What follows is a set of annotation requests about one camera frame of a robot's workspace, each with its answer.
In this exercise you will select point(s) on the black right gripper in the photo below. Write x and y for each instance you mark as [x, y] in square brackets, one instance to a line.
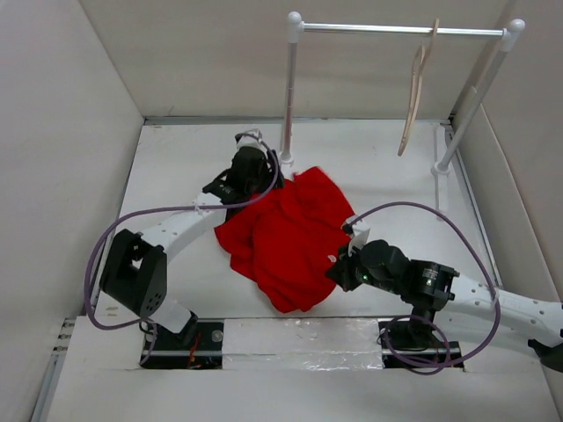
[340, 272]

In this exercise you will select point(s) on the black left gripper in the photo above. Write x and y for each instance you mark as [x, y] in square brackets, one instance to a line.
[268, 168]

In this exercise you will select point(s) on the red t shirt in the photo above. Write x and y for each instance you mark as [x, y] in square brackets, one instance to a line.
[287, 241]

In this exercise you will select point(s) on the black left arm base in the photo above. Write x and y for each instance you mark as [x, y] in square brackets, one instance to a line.
[203, 351]

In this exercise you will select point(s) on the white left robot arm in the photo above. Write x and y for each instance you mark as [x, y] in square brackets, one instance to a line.
[136, 267]

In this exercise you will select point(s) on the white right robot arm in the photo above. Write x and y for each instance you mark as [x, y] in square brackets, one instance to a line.
[430, 287]

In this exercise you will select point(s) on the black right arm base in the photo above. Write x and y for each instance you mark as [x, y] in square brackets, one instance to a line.
[413, 342]

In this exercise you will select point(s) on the wooden clothes hanger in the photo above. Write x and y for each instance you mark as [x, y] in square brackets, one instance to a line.
[419, 63]

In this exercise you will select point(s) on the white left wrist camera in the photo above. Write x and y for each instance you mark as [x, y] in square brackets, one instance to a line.
[251, 138]

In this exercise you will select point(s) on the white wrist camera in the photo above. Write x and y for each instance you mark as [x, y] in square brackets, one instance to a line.
[251, 138]
[358, 231]

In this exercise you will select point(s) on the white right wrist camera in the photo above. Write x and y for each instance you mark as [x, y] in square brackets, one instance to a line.
[358, 231]

